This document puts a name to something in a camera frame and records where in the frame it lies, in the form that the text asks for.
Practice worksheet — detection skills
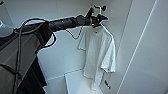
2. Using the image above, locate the white wardrobe door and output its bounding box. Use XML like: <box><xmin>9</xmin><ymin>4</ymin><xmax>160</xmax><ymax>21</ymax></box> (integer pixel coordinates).
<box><xmin>116</xmin><ymin>0</ymin><xmax>168</xmax><ymax>94</ymax></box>

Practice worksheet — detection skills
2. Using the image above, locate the black clothes rail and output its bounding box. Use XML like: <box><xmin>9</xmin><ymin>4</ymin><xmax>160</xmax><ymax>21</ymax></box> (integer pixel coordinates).
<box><xmin>92</xmin><ymin>4</ymin><xmax>108</xmax><ymax>12</ymax></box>

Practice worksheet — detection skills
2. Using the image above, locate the small black door hinge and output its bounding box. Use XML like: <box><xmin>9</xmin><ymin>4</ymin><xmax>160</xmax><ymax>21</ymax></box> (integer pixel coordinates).
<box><xmin>103</xmin><ymin>79</ymin><xmax>112</xmax><ymax>90</ymax></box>

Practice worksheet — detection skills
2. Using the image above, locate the black garment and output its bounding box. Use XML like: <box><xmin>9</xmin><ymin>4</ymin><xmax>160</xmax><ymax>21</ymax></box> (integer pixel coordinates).
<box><xmin>18</xmin><ymin>56</ymin><xmax>48</xmax><ymax>94</ymax></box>

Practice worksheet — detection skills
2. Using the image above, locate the white shirt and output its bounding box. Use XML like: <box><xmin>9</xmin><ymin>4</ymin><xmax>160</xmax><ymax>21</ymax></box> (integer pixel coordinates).
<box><xmin>77</xmin><ymin>24</ymin><xmax>117</xmax><ymax>92</ymax></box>

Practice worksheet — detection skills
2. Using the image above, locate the white clothes hanger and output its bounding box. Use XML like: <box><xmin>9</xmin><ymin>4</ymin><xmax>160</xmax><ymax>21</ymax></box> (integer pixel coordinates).
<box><xmin>79</xmin><ymin>4</ymin><xmax>113</xmax><ymax>38</ymax></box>

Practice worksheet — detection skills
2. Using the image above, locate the white wardrobe carcass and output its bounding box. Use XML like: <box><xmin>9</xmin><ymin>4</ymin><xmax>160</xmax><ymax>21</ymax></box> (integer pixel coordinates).
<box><xmin>0</xmin><ymin>0</ymin><xmax>134</xmax><ymax>94</ymax></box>

